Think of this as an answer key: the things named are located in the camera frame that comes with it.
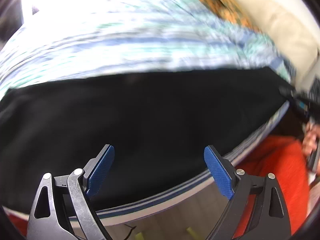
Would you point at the striped bed sheet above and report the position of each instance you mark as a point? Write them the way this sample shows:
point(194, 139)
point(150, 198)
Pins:
point(125, 42)

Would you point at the orange fleece robe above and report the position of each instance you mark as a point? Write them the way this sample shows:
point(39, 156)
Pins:
point(275, 160)

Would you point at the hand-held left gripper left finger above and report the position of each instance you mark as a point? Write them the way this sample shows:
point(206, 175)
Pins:
point(101, 171)

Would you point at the orange floral blanket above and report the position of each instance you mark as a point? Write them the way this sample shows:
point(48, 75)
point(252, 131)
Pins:
point(225, 7)

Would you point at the cream pillow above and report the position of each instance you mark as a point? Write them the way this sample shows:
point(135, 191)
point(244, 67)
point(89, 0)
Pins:
point(287, 30)

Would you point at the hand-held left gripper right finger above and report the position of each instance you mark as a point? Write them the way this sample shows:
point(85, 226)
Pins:
point(218, 172)

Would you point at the yellow-green object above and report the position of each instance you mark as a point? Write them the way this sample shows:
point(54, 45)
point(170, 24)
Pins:
point(191, 231)
point(140, 235)

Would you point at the black pants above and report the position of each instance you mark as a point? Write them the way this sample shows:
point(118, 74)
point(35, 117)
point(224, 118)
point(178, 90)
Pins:
point(150, 117)

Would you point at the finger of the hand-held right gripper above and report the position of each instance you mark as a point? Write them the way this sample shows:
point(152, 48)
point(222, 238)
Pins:
point(286, 91)

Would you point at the person's right hand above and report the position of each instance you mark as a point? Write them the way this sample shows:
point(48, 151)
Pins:
point(310, 140)

